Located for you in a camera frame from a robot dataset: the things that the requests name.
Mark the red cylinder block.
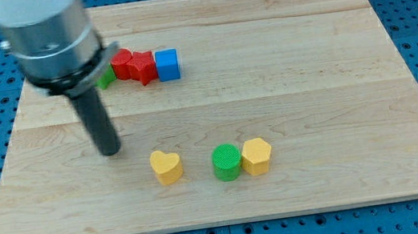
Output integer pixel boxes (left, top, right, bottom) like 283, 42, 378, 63
110, 48, 133, 80

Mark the green block behind arm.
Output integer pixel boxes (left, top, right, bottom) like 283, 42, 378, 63
95, 65, 116, 90

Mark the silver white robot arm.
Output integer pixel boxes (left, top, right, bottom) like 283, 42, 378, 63
0, 0, 121, 156

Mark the green cylinder block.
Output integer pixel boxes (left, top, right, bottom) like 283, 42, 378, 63
211, 143, 241, 182

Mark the yellow heart block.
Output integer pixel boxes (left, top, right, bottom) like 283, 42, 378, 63
149, 151, 184, 186

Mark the red star block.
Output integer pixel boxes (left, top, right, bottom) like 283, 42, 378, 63
127, 50, 158, 86

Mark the yellow hexagon block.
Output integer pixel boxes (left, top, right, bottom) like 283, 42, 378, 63
241, 138, 272, 176

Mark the light wooden board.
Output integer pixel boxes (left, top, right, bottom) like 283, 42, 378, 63
0, 0, 418, 234

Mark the blue cube block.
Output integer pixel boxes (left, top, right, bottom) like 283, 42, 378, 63
155, 48, 181, 82

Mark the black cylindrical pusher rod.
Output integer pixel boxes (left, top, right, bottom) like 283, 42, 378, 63
70, 87, 121, 156

